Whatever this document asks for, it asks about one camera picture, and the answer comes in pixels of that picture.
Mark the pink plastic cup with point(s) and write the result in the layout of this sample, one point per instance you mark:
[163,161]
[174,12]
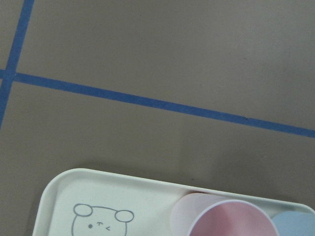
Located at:
[200,214]

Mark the blue cup front row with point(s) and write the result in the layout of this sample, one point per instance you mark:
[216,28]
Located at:
[293,223]

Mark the cream plastic tray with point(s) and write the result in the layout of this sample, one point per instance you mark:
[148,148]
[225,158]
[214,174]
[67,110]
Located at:
[84,202]

